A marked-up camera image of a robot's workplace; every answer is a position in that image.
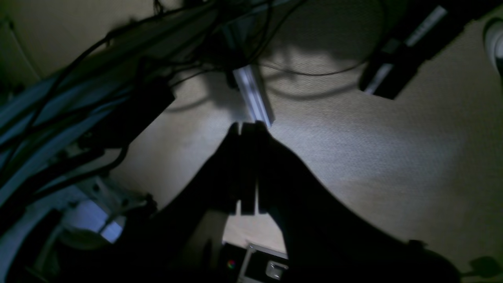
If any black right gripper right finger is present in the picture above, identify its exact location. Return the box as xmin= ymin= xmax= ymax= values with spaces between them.
xmin=256 ymin=122 xmax=460 ymax=283

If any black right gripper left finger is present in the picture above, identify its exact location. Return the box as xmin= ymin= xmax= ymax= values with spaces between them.
xmin=130 ymin=122 xmax=258 ymax=283

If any aluminium table leg profile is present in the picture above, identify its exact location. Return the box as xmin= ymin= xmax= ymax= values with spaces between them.
xmin=232 ymin=64 xmax=275 ymax=128

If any black labelled power strip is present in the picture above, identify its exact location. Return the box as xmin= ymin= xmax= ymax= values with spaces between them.
xmin=358 ymin=0 xmax=501 ymax=99

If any white sneaker shoe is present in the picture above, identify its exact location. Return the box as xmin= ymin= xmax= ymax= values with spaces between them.
xmin=483 ymin=18 xmax=503 ymax=80

